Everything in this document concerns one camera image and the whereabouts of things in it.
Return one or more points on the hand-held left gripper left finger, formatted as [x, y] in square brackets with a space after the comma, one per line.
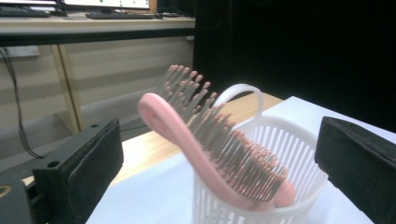
[81, 174]

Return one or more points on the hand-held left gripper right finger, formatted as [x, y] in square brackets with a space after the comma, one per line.
[358, 165]

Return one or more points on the white plastic basket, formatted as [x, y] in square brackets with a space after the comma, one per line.
[299, 155]

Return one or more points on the pink hairbrush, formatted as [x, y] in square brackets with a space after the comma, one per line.
[186, 146]

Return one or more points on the light wooden table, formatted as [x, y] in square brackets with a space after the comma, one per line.
[146, 152]

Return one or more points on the white table sheet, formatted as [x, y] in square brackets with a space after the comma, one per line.
[155, 199]

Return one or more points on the beige wooden desk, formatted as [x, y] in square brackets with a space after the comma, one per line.
[124, 68]

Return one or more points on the black curtain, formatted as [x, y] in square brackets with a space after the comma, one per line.
[295, 46]

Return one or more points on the black keyboard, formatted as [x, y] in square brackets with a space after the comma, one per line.
[21, 12]
[118, 16]

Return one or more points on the bright-screen computer monitor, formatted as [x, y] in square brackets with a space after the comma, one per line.
[106, 3]

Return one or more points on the white wall socket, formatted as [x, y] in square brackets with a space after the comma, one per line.
[21, 51]

